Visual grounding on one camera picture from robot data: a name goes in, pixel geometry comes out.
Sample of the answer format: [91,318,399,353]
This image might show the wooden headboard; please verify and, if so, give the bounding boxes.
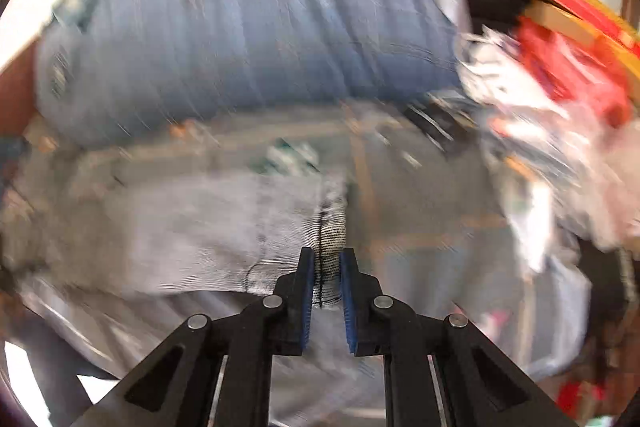
[0,39,47,130]

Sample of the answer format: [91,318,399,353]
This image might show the yellow cardboard box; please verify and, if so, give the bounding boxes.
[552,0,640,82]

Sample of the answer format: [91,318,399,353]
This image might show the pile of clear plastic bags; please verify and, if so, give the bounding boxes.
[457,27,640,273]

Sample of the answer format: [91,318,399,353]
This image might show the red packet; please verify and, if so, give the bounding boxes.
[556,381,603,415]

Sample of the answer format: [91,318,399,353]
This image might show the grey star printed bed sheet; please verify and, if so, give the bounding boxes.
[0,97,591,427]

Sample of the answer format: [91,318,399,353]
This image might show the red cardboard box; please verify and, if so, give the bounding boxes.
[514,0,636,128]

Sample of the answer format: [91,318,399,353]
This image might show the black flat device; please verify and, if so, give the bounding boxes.
[404,103,472,154]

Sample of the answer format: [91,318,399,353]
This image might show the grey denim pants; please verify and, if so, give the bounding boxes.
[95,169,351,313]

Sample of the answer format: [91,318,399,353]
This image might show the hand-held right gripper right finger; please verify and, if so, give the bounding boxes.
[340,248,576,427]

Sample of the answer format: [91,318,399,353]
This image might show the blue plaid pillow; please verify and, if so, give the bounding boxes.
[35,0,473,148]

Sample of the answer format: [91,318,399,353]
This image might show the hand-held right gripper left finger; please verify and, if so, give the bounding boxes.
[70,247,317,427]

